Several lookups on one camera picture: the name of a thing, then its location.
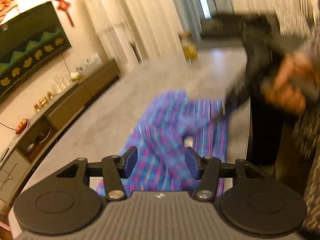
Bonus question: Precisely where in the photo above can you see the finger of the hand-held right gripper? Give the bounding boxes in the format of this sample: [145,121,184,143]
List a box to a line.
[211,80,251,121]
[201,14,247,40]

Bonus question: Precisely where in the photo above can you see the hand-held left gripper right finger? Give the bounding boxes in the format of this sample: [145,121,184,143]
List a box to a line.
[184,147,269,202]

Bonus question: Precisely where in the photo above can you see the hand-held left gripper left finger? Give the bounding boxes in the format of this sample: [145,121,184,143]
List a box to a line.
[56,146,138,200]

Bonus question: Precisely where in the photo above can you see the blue pink plaid shirt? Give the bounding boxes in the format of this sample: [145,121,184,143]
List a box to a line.
[96,90,229,198]

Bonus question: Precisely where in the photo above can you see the person's right hand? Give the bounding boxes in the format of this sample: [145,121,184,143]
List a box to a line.
[260,54,316,115]

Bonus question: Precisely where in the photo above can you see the yellow glass jar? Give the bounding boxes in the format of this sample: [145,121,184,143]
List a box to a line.
[179,31,198,63]

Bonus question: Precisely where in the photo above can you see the person's legs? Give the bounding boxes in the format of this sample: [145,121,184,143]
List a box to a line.
[250,97,286,167]

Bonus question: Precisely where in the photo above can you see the white curtain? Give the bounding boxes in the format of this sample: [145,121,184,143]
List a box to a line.
[80,0,200,66]

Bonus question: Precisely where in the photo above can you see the long grey TV cabinet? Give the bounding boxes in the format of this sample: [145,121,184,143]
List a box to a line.
[0,59,120,205]

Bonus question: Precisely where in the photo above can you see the cluster of clear glasses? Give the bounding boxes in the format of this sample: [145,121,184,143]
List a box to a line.
[51,75,73,94]

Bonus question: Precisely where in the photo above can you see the grey tray with small items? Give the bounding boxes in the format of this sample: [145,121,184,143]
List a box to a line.
[75,55,102,73]

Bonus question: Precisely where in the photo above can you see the red plate of fruit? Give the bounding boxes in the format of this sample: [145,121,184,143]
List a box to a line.
[15,118,30,134]

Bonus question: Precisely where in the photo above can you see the red hanging decoration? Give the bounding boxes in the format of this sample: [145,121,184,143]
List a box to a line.
[47,0,75,28]

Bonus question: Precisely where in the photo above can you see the thin television cable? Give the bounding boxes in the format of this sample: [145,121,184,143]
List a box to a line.
[61,54,72,77]

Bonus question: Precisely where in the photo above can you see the looped black cable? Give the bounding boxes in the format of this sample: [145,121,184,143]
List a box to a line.
[0,164,17,191]

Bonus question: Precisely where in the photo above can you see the black television cable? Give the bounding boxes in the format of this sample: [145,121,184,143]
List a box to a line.
[0,122,16,132]

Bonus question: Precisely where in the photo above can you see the orange wall decoration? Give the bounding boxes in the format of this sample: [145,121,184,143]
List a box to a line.
[0,0,19,25]

